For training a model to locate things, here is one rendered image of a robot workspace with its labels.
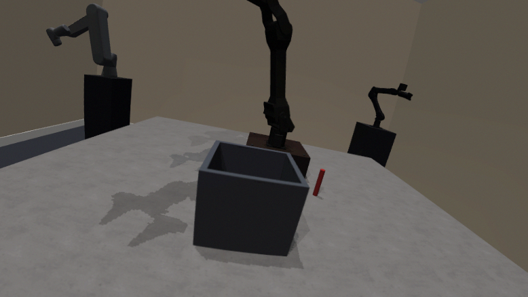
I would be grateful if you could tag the red peg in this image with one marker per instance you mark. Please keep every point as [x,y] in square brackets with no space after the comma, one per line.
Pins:
[318,182]

